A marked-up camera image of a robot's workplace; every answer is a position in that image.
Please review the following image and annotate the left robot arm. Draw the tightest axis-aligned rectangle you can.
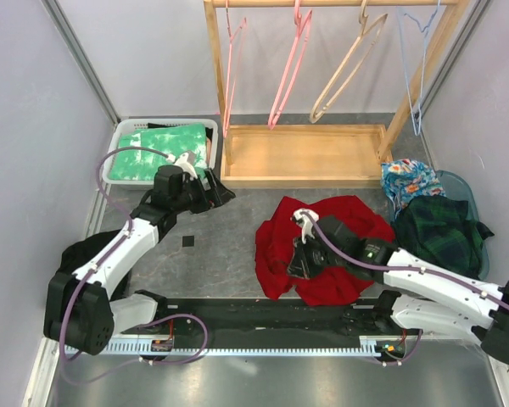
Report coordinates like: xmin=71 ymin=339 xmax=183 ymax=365
xmin=43 ymin=165 xmax=236 ymax=355

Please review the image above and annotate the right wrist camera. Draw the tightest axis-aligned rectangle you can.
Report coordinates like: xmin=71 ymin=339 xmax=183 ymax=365
xmin=292 ymin=209 xmax=319 ymax=244

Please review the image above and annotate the beige wooden hanger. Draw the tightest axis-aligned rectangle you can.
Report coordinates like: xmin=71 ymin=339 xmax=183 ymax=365
xmin=309 ymin=0 xmax=389 ymax=124

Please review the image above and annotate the red skirt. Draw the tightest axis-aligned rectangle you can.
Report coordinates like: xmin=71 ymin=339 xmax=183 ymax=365
xmin=254 ymin=196 xmax=395 ymax=306

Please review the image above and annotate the small black square patch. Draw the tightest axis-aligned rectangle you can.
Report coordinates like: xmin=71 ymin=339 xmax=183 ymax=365
xmin=182 ymin=235 xmax=195 ymax=248

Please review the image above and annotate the slotted cable duct rail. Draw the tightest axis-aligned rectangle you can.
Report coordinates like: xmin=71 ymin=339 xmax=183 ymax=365
xmin=63 ymin=335 xmax=404 ymax=357

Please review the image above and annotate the white laundry basket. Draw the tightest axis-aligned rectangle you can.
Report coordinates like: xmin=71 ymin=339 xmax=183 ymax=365
xmin=103 ymin=118 xmax=220 ymax=189

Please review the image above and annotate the dark green plaid cloth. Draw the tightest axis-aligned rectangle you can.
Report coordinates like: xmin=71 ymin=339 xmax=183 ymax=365
xmin=392 ymin=196 xmax=495 ymax=281

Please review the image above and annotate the green white cloth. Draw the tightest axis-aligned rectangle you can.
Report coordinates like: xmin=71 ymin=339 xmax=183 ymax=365
xmin=103 ymin=123 xmax=208 ymax=186

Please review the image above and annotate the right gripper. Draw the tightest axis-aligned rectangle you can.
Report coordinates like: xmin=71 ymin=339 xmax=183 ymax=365
xmin=286 ymin=231 xmax=346 ymax=279

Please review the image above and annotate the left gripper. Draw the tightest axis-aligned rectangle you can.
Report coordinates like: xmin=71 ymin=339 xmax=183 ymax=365
xmin=172 ymin=169 xmax=235 ymax=215

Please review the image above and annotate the wooden clothes rack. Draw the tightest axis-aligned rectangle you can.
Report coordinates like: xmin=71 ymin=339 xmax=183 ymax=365
xmin=204 ymin=1 xmax=468 ymax=188

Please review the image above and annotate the floral blue cloth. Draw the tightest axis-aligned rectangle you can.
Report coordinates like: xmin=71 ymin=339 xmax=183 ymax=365
xmin=380 ymin=159 xmax=446 ymax=215

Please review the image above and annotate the middle pink hanger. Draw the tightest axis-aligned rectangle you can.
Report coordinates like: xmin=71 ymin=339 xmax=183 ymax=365
xmin=267 ymin=0 xmax=313 ymax=130

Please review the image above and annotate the pink cloth in basket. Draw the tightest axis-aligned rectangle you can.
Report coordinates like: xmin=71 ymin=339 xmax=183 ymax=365
xmin=206 ymin=137 xmax=213 ymax=165

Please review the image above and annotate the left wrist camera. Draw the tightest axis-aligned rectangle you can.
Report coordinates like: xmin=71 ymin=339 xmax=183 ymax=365
xmin=173 ymin=150 xmax=205 ymax=181

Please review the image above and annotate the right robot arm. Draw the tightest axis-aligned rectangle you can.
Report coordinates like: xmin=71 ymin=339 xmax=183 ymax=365
xmin=287 ymin=209 xmax=509 ymax=365

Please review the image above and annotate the teal plastic basin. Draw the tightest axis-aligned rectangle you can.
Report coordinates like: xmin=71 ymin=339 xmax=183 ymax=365
xmin=389 ymin=170 xmax=491 ymax=282

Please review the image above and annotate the light blue wire hanger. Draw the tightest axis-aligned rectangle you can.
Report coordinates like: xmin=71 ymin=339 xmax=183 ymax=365
xmin=395 ymin=1 xmax=442 ymax=137

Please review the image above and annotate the left pink hanger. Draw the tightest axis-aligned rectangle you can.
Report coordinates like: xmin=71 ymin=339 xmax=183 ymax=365
xmin=222 ymin=1 xmax=247 ymax=138

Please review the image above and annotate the black cloth pile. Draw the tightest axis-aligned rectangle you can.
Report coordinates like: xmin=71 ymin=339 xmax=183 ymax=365
xmin=47 ymin=229 xmax=120 ymax=298

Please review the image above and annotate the pink hanger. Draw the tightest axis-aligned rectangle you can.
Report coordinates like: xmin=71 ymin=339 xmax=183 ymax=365
xmin=267 ymin=0 xmax=313 ymax=130
xmin=222 ymin=1 xmax=247 ymax=138

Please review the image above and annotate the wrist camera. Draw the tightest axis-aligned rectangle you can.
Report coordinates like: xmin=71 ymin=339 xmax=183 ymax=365
xmin=292 ymin=209 xmax=319 ymax=244
xmin=173 ymin=150 xmax=205 ymax=181

